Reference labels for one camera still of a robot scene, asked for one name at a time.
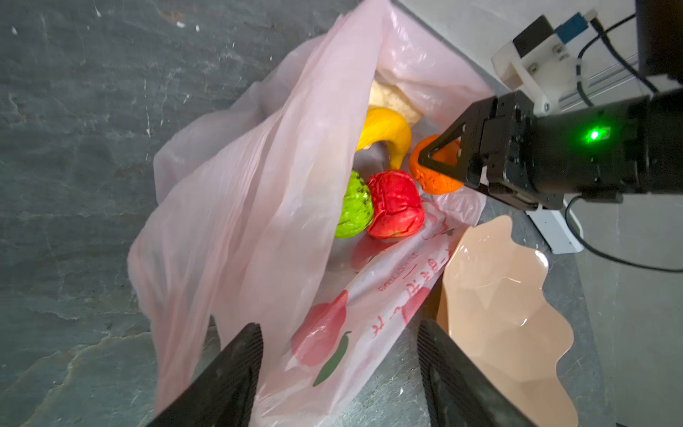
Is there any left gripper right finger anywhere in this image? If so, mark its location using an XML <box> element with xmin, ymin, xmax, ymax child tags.
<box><xmin>417</xmin><ymin>320</ymin><xmax>534</xmax><ymax>427</ymax></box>

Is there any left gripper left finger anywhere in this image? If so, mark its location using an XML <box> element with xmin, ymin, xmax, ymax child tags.
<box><xmin>150</xmin><ymin>323</ymin><xmax>264</xmax><ymax>427</ymax></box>

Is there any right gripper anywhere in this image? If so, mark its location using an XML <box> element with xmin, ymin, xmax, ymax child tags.
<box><xmin>418</xmin><ymin>89</ymin><xmax>682</xmax><ymax>210</ymax></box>

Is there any orange fake tangerine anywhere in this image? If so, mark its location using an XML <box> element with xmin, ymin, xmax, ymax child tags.
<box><xmin>408</xmin><ymin>135</ymin><xmax>464</xmax><ymax>196</ymax></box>

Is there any red fake strawberry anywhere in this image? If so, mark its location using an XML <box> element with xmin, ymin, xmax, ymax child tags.
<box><xmin>366</xmin><ymin>170</ymin><xmax>425</xmax><ymax>240</ymax></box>

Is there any pink scalloped bowl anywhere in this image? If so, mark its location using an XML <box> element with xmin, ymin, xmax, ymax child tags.
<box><xmin>437</xmin><ymin>215</ymin><xmax>578</xmax><ymax>426</ymax></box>

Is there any beige fake fruit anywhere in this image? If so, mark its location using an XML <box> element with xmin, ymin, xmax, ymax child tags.
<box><xmin>368</xmin><ymin>80</ymin><xmax>423</xmax><ymax>127</ymax></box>

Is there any green fake fruit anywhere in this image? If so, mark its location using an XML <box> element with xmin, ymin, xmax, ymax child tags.
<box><xmin>334</xmin><ymin>171</ymin><xmax>375</xmax><ymax>239</ymax></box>

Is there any pink plastic bag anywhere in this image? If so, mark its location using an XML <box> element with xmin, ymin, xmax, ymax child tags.
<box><xmin>127</xmin><ymin>1</ymin><xmax>493</xmax><ymax>426</ymax></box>

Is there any yellow fake banana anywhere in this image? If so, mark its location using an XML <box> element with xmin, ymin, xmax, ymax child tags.
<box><xmin>356</xmin><ymin>107</ymin><xmax>413</xmax><ymax>170</ymax></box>

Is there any white digital timer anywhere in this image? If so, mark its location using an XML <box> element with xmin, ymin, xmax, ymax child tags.
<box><xmin>526</xmin><ymin>208</ymin><xmax>584</xmax><ymax>254</ymax></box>

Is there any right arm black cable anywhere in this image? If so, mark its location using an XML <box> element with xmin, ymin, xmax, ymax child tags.
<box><xmin>562</xmin><ymin>12</ymin><xmax>683</xmax><ymax>274</ymax></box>

